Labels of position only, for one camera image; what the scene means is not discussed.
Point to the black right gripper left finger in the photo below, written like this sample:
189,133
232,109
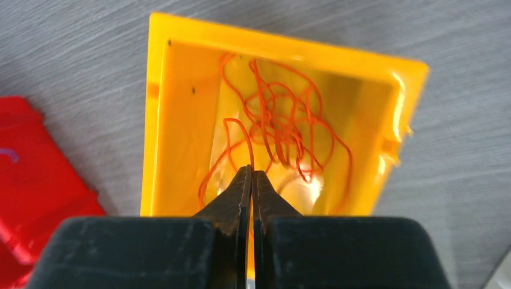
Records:
206,250

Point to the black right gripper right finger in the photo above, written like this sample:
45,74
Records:
297,251

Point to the orange plastic bin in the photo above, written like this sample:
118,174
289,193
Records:
325,123

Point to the red plastic bin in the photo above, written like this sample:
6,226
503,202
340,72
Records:
39,190

